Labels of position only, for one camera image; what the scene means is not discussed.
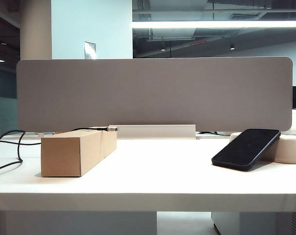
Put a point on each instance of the grey fabric desk divider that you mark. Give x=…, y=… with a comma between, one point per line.
x=153, y=95

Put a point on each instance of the framed wall sign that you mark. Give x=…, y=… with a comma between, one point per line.
x=90, y=50

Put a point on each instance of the white pulp tray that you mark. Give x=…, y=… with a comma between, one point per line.
x=287, y=151

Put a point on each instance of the black smartphone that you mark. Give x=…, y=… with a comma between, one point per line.
x=246, y=149

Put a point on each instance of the brown cardboard box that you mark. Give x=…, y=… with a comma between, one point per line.
x=64, y=156

